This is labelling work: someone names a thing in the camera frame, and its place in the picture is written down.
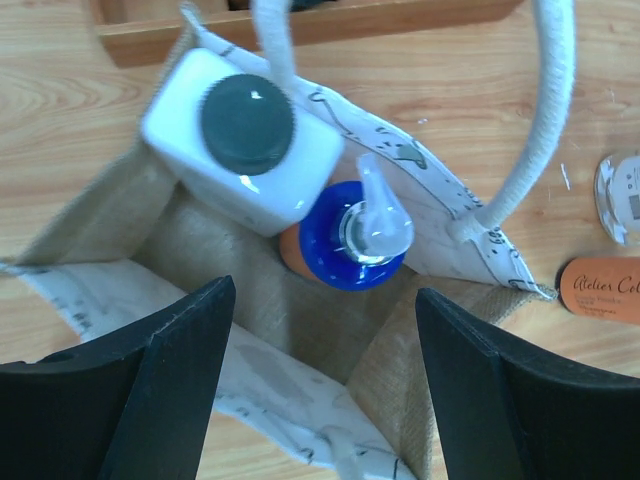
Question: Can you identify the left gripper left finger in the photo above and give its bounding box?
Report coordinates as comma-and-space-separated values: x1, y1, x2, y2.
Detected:
1, 277, 236, 479

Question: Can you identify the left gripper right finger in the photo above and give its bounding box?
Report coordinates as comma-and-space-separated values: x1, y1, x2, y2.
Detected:
415, 288, 639, 479

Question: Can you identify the blue spray bottle orange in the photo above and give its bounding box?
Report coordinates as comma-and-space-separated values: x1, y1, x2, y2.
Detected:
556, 256, 639, 325

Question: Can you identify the white bottle grey cap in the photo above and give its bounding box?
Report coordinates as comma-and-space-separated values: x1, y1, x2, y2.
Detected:
140, 48, 345, 237

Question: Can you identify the wooden compartment tray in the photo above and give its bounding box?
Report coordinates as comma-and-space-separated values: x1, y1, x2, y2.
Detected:
88, 0, 520, 67

